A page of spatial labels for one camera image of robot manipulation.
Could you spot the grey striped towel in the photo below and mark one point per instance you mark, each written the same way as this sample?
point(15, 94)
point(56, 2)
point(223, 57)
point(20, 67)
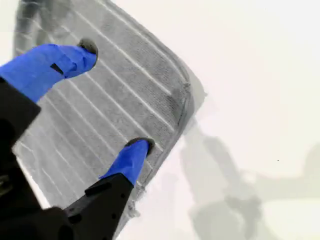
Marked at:
point(125, 87)

